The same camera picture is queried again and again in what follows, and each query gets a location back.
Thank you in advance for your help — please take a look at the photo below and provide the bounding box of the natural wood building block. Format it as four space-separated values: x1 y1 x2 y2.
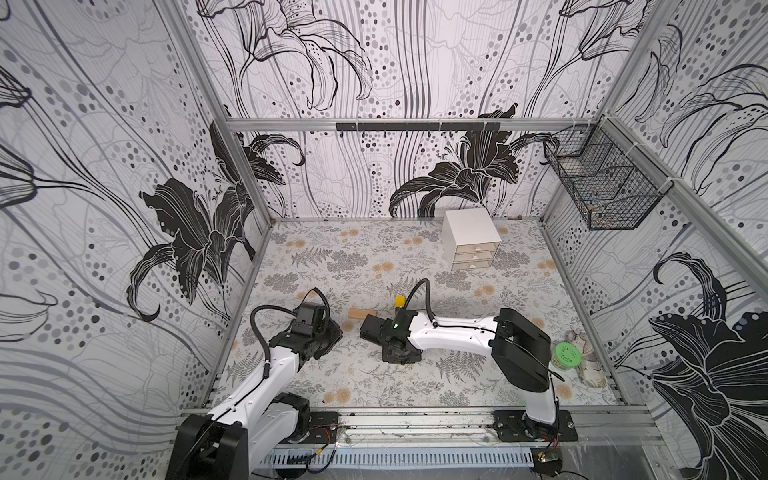
348 308 377 320

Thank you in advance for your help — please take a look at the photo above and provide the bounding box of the black wall mounted bar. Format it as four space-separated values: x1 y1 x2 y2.
335 121 501 132

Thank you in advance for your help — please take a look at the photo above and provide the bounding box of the right black camera cable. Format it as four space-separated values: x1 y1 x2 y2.
403 277 438 328

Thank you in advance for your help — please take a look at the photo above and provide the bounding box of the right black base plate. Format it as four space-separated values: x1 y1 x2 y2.
491 410 579 443

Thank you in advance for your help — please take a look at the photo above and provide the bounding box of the small electronics board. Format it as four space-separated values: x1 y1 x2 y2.
532 449 563 478

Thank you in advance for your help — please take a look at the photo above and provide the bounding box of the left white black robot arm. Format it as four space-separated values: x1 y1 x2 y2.
166 292 343 479

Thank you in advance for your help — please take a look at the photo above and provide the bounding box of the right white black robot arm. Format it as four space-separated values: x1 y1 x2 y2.
360 308 558 426

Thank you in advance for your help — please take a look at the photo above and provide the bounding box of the green round lid container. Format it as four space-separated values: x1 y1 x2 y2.
551 342 583 370

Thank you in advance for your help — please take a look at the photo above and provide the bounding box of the black camera cable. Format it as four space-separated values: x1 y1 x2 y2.
403 277 438 328
250 287 333 379

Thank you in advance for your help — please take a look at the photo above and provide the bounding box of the white mini drawer cabinet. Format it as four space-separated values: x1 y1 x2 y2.
442 208 501 270

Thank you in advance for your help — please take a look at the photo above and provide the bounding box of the crumpled beige cloth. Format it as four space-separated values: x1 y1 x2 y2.
567 331 607 388

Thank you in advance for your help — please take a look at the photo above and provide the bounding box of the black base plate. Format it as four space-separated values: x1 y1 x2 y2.
283 411 340 445
491 410 579 443

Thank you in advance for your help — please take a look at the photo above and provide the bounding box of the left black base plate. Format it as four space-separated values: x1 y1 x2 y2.
283 411 340 445

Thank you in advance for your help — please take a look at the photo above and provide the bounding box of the black wire basket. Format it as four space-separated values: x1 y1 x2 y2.
543 123 672 231

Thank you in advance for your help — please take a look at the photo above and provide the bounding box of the white slotted cable duct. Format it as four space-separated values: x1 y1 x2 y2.
263 448 535 470

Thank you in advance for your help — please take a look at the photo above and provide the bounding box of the left black camera cable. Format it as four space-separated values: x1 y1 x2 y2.
250 287 333 379

